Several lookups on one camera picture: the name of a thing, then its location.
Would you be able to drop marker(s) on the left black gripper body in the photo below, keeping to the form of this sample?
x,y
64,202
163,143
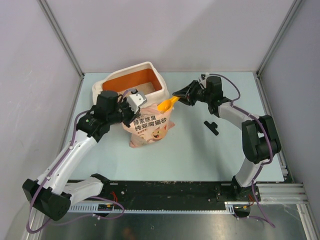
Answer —
x,y
123,113

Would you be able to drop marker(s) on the pink cat litter bag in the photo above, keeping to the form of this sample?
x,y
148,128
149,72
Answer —
x,y
151,126

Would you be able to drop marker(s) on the black bag sealing clip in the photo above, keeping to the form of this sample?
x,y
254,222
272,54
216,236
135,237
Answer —
x,y
212,126

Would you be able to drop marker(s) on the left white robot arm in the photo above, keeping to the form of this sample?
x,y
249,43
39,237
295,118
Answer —
x,y
50,193

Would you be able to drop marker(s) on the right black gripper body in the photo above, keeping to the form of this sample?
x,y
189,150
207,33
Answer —
x,y
201,94

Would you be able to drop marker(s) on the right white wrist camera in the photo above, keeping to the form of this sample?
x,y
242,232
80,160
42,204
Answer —
x,y
203,76

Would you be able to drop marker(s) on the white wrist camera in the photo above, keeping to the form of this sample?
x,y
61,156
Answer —
x,y
136,99
203,76

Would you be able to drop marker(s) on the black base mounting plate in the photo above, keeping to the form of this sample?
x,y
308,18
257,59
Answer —
x,y
181,192

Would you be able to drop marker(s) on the white orange litter box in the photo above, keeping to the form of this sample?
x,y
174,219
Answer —
x,y
140,73

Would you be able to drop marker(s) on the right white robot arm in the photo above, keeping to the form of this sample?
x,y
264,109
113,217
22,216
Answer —
x,y
259,136

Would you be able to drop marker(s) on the grey slotted cable duct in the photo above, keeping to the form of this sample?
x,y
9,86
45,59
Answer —
x,y
207,207

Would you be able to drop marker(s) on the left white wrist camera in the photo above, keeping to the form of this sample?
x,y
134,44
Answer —
x,y
136,99

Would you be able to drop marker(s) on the yellow plastic litter scoop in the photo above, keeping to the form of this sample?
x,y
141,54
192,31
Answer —
x,y
167,104

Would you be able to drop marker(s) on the aluminium frame rail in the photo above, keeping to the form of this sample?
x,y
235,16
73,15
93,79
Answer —
x,y
280,192

